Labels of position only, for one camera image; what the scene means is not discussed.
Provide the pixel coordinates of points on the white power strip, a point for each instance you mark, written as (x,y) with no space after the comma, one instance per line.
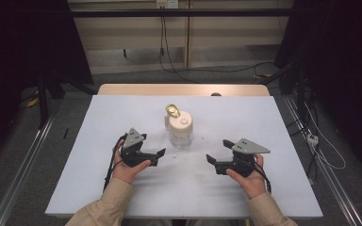
(313,139)

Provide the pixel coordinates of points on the small black stick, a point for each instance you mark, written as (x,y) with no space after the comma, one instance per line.
(65,133)

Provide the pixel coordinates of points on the black horizontal metal bar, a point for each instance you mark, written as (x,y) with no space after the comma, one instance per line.
(182,12)

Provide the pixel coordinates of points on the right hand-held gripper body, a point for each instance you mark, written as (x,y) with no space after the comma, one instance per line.
(243,157)

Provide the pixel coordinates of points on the person's left hand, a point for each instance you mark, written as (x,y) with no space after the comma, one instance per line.
(126,172)

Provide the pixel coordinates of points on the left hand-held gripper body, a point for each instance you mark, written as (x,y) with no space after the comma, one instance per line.
(133,153)

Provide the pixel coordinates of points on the black metal stand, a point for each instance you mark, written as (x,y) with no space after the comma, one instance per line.
(42,103)

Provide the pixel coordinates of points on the black curtain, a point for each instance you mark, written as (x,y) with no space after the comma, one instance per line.
(342,47)
(28,40)

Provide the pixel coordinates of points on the dark round table grommet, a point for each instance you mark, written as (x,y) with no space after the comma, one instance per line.
(216,94)

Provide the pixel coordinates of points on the wooden table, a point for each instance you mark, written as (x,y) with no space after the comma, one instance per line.
(169,89)

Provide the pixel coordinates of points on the light blue table mat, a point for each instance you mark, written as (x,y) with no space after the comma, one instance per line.
(185,188)

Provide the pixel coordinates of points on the person's right hand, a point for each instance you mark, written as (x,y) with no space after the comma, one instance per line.
(252,183)

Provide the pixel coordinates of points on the metal floor rail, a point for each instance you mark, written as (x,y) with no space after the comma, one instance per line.
(22,169)
(326,169)

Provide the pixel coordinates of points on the clear bottle with cream lid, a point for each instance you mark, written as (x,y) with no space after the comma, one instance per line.
(179,127)

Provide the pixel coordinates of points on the white wall socket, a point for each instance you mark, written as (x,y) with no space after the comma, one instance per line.
(167,3)

